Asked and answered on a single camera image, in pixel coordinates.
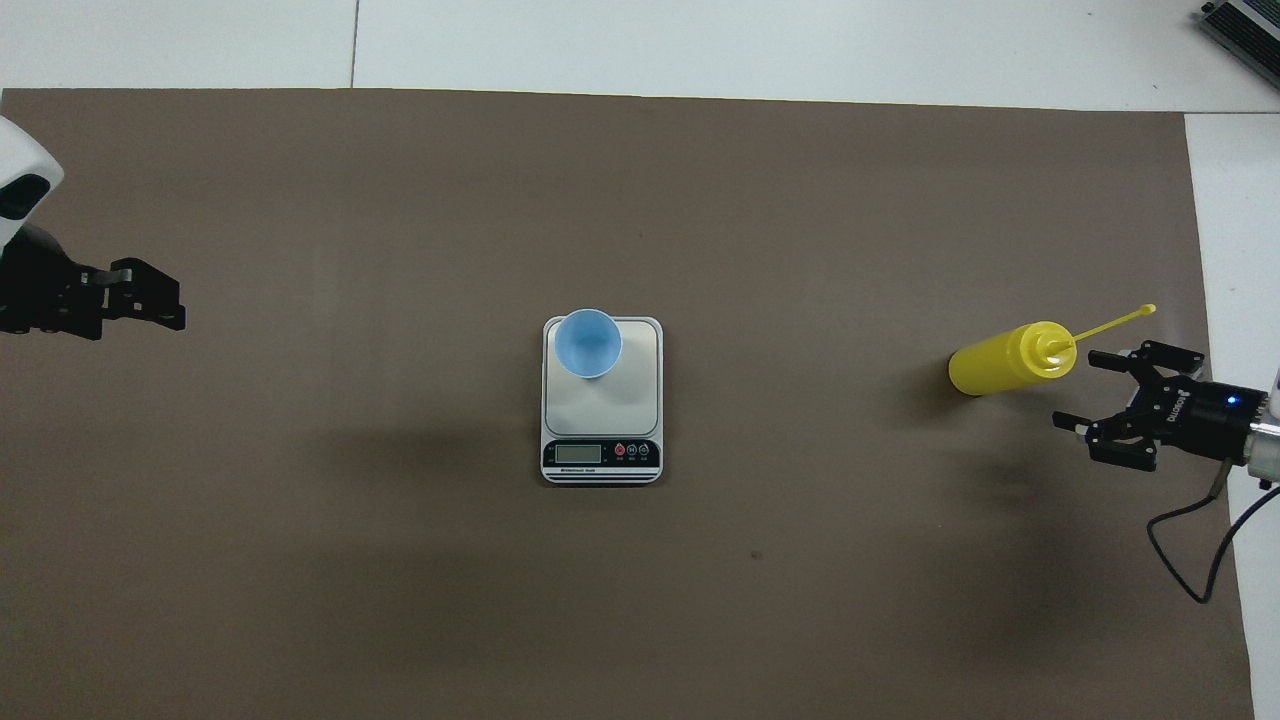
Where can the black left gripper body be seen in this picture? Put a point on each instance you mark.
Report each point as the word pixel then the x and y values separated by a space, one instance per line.
pixel 45 295

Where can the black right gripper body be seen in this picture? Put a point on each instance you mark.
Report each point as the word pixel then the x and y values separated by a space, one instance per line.
pixel 1200 418

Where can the yellow squeeze bottle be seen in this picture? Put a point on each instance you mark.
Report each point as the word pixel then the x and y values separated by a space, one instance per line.
pixel 1000 362

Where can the light blue plastic cup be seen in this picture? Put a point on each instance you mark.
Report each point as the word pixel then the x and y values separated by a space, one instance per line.
pixel 588 342

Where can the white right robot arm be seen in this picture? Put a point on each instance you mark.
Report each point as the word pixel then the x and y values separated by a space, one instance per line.
pixel 1266 440

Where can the silver digital kitchen scale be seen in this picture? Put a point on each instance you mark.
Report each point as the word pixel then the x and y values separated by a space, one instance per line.
pixel 601 420

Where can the grey metal electronics box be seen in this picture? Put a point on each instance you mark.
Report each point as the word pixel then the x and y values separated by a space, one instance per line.
pixel 1245 30

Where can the brown table mat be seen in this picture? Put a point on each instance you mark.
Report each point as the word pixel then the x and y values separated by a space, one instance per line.
pixel 640 600

